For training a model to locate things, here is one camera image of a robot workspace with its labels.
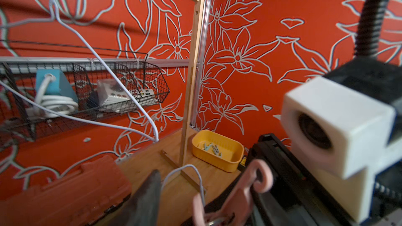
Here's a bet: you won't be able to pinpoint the teal box with cable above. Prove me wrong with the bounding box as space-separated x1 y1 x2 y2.
34 69 79 115

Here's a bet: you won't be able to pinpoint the white wire hanger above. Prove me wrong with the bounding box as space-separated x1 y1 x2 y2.
0 0 160 143

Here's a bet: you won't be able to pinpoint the clothespins in yellow tray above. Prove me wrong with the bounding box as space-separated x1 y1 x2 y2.
197 142 223 158

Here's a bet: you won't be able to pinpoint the red tool case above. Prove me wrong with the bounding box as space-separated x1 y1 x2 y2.
1 156 132 226

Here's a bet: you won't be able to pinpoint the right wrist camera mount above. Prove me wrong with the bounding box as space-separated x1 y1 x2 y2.
281 57 402 223

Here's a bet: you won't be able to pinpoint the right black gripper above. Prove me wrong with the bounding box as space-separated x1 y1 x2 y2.
182 133 371 226

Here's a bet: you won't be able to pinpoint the yellow plastic tray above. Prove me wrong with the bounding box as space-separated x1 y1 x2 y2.
192 130 245 173

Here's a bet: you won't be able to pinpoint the wooden clothes rack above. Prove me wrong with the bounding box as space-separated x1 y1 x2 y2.
141 0 208 194

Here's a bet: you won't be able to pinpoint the white switch box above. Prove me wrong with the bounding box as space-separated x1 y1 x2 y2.
96 78 130 107

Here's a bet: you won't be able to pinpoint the white button box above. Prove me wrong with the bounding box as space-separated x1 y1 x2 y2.
131 89 158 106

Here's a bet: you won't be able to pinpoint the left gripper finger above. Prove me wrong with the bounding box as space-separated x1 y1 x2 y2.
109 169 162 226

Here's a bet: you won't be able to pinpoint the black wire basket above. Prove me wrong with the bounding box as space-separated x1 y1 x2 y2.
0 39 171 142

